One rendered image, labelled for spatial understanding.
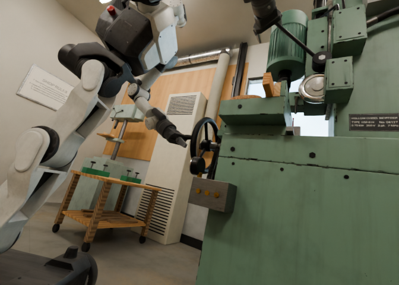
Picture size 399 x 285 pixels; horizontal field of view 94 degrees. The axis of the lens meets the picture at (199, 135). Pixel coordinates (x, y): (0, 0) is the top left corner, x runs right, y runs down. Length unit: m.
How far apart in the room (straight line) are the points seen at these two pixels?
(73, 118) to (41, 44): 2.70
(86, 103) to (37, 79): 2.54
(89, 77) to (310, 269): 0.93
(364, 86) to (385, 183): 0.35
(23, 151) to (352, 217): 0.99
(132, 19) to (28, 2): 2.77
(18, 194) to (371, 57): 1.29
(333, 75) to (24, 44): 3.33
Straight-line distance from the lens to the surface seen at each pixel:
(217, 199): 0.56
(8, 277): 1.04
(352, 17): 0.92
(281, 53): 1.00
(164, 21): 0.94
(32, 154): 0.85
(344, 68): 0.77
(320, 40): 1.03
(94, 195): 2.62
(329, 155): 0.62
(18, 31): 3.47
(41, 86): 3.37
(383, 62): 0.90
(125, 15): 0.99
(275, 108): 0.61
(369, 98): 0.82
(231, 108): 0.65
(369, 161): 0.63
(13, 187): 0.90
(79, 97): 0.87
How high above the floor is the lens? 0.58
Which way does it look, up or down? 17 degrees up
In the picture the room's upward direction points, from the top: 12 degrees clockwise
